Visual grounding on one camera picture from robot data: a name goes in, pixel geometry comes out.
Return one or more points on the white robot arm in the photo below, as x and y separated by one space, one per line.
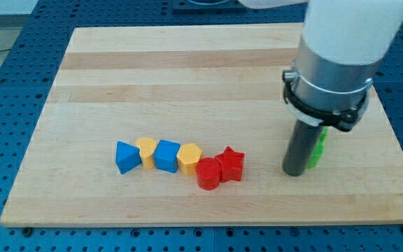
340 49

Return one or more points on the red circle block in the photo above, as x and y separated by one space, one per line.
208 171

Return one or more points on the yellow hexagon block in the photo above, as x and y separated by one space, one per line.
187 158

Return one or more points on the wooden board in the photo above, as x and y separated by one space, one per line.
216 86

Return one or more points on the red star block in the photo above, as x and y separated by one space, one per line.
231 164

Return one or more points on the blue square block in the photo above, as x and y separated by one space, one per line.
165 156

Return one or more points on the yellow heart block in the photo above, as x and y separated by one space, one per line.
147 147

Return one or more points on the blue triangle block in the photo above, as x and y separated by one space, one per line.
127 157

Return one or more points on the dark grey cylinder pusher tool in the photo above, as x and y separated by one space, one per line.
302 143

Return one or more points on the green block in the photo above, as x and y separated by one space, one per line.
318 150

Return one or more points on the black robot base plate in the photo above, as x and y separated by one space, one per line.
180 6

